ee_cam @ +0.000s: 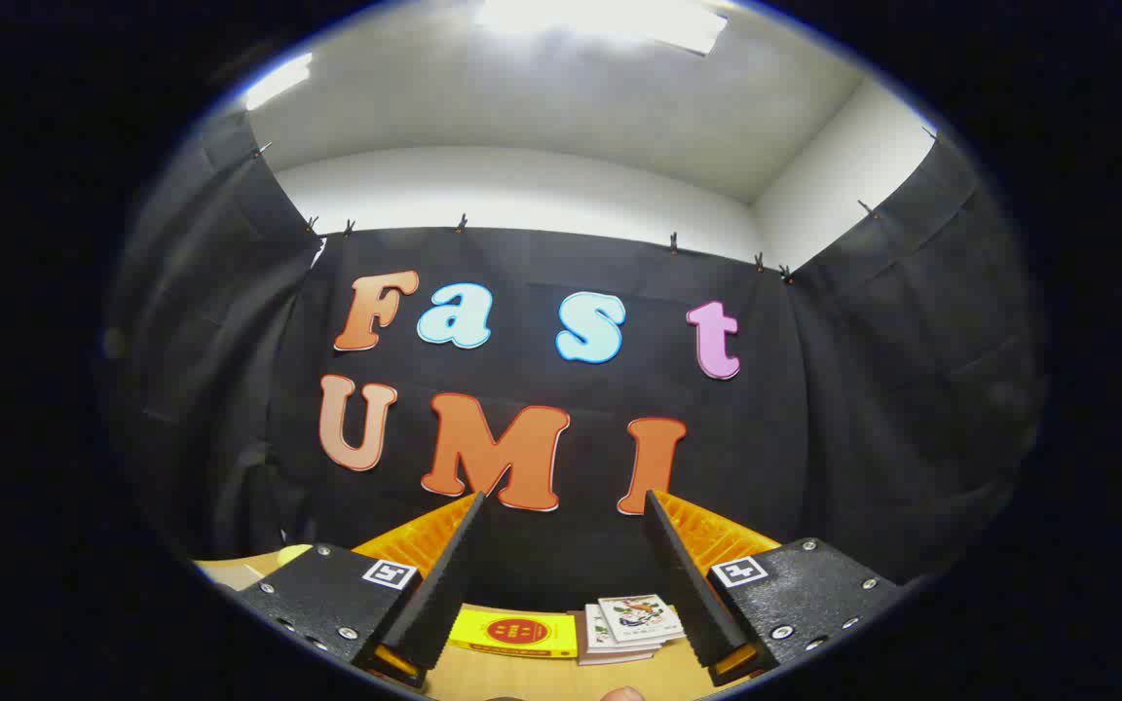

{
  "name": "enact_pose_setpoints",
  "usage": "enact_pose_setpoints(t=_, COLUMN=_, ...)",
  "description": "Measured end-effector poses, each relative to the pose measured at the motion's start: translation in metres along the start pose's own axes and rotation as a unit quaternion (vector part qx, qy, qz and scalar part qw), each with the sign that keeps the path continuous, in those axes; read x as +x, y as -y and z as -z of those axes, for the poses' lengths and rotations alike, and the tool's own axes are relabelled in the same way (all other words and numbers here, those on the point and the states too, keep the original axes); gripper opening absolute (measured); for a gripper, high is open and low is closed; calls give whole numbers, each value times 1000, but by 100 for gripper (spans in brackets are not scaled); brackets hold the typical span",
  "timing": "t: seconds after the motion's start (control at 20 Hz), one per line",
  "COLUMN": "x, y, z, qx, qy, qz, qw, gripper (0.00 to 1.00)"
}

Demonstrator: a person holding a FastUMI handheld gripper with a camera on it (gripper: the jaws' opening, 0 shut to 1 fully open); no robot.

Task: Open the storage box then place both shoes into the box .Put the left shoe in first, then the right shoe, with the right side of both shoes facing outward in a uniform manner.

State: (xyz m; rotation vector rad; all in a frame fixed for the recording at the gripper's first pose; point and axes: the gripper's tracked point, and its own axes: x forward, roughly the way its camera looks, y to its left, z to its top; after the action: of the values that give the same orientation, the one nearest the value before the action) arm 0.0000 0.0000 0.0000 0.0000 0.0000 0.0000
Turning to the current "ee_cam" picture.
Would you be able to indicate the ceiling light panel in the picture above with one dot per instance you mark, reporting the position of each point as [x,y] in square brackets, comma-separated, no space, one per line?
[277,80]
[600,19]

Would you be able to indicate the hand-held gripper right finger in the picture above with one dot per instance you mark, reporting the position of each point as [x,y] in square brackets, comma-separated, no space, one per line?
[688,594]

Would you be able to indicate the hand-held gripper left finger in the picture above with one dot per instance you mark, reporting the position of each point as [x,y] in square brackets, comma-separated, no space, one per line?
[439,594]

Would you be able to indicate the yellow book with red circle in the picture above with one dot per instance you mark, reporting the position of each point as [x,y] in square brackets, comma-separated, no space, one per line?
[512,633]

